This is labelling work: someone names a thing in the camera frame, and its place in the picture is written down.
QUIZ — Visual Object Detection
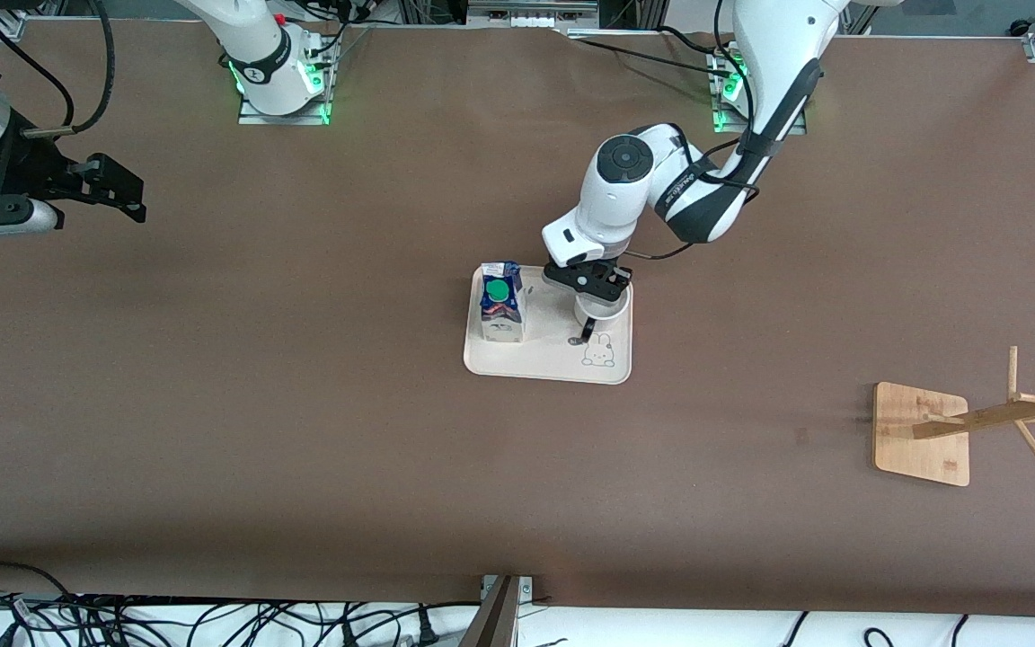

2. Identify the long black table cable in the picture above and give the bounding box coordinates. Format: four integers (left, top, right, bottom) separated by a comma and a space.
562, 34, 739, 82

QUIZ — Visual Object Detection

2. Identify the blue white milk carton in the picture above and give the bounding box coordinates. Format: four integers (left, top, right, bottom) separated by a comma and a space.
479, 261, 527, 345

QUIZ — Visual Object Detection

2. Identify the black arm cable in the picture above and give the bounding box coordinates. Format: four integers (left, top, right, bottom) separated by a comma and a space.
0, 0, 116, 136
627, 124, 763, 263

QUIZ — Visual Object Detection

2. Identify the short black table cable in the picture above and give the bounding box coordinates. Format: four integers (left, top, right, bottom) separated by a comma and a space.
659, 23, 739, 57

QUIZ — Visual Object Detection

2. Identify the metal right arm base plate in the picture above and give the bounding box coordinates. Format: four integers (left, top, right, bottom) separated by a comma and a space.
237, 25, 343, 127

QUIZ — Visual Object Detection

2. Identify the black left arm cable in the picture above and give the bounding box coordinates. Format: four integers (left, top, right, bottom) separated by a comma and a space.
627, 124, 763, 263

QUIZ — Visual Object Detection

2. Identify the cream rabbit print tray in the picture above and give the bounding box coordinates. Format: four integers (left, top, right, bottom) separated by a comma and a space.
464, 263, 635, 386

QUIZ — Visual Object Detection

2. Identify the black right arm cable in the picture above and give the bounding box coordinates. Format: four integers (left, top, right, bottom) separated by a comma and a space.
0, 0, 116, 136

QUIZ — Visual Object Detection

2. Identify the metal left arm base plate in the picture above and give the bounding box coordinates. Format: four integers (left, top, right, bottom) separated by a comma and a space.
708, 49, 809, 136

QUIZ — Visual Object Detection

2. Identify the aluminium frame post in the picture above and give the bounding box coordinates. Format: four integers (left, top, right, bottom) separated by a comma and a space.
459, 575, 536, 647

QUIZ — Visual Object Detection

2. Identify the wooden cup rack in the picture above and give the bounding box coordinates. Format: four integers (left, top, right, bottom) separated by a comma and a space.
873, 346, 1035, 488

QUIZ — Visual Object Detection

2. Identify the white mug black handle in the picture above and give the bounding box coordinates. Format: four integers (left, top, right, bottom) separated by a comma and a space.
568, 288, 632, 348

